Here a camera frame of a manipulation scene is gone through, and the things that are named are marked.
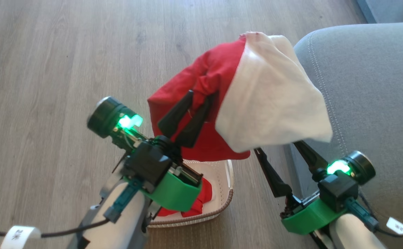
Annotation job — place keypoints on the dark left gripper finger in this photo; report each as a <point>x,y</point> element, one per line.
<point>175,116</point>
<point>194,128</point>

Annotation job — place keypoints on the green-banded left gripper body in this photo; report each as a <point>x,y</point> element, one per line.
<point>173,193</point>

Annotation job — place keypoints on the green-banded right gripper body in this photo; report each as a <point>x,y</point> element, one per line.
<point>309,218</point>

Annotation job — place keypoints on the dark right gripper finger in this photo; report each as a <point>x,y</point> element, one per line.
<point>314,160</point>
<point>274,176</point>

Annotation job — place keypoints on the red and white garment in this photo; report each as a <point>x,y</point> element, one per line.
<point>274,97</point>

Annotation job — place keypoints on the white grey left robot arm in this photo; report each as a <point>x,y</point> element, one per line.
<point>118,228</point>

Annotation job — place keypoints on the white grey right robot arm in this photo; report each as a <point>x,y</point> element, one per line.
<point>354,233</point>

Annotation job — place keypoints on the white basket with brown rim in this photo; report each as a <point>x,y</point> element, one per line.
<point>223,193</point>

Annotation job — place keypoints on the grey fabric sofa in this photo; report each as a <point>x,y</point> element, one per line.
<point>378,86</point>

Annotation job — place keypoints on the blue-grey upholstered furniture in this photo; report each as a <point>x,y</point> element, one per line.
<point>392,10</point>

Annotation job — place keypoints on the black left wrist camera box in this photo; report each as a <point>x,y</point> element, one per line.
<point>148,164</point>

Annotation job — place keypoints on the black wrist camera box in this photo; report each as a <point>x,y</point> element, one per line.
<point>148,164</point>
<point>338,192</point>

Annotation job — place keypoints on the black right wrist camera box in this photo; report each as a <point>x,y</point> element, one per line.
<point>338,192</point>

